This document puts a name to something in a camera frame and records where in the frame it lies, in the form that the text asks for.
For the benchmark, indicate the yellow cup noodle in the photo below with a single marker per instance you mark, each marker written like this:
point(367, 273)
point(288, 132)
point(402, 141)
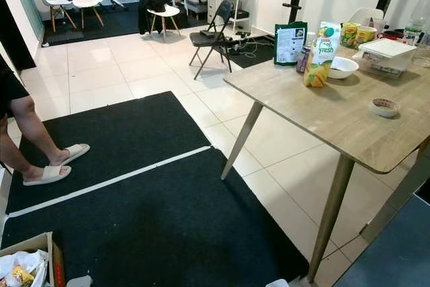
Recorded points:
point(366, 35)
point(348, 34)

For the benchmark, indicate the black floor mat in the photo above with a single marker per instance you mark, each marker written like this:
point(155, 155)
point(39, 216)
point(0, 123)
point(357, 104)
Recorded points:
point(127, 139)
point(161, 233)

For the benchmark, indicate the silver fridge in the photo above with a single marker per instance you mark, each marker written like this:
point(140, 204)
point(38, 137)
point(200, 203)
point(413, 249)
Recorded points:
point(390, 253)

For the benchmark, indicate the white ceramic bowl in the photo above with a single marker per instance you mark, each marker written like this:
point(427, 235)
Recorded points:
point(344, 68)

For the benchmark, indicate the mango juice carton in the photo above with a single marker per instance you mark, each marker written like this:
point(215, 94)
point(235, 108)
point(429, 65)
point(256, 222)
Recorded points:
point(324, 52)

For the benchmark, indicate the beige slipper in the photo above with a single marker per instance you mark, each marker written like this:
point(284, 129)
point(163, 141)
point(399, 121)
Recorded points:
point(47, 176)
point(75, 152)

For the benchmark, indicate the small dark can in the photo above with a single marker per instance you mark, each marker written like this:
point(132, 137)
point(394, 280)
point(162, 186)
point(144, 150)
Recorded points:
point(302, 60)

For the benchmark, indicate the small bowl with brown filling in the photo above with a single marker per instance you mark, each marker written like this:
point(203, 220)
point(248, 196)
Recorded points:
point(385, 107)

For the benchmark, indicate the white plastic bag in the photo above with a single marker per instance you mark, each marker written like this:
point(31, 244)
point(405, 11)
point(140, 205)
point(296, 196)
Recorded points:
point(33, 260)

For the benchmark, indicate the yellow snack wrapper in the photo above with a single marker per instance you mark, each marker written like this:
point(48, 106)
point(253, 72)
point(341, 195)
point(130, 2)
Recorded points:
point(19, 277)

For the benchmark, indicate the person in black shorts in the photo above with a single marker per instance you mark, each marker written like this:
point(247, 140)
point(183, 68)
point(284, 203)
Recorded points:
point(33, 115)

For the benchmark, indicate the clear water bottle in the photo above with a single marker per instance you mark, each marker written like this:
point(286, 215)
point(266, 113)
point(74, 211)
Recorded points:
point(420, 28)

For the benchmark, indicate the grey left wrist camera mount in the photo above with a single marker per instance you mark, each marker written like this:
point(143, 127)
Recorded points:
point(79, 282)

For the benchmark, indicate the black folding chair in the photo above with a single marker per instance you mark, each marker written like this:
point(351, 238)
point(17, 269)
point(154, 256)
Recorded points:
point(208, 38)

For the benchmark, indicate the dark room rug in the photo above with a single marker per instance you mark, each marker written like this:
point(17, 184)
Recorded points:
point(107, 25)

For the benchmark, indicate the cardboard box with rubbish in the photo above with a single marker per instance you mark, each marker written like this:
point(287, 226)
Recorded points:
point(55, 267)

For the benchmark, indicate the black jacket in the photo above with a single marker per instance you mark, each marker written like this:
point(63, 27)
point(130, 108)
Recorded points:
point(152, 1)

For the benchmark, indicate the white lidded container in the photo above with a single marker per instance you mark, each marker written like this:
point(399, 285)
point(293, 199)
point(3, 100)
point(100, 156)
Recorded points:
point(386, 55)

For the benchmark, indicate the wooden table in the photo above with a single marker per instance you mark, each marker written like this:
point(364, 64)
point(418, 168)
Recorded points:
point(329, 115)

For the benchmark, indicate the green seasoning pouch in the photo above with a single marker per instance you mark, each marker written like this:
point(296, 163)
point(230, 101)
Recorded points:
point(290, 44)

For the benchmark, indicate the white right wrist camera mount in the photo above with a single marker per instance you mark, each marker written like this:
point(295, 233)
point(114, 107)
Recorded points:
point(277, 283)

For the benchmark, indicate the white tape strip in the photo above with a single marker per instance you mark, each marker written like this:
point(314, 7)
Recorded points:
point(107, 182)

